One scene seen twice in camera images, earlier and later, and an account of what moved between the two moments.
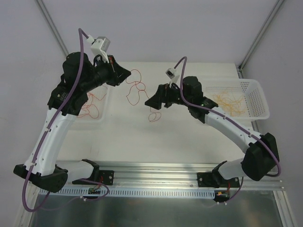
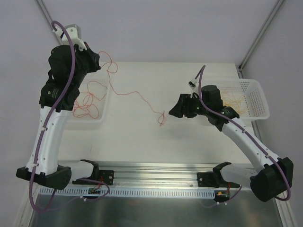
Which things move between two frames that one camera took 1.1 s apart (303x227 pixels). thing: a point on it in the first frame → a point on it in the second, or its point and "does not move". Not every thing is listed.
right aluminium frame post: x=251 y=49 does not move
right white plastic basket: x=240 y=99 does not move
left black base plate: x=106 y=177 does not move
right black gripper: x=164 y=95 → x=187 y=105
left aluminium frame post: x=46 y=13 does not move
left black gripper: x=113 y=71 → x=89 y=58
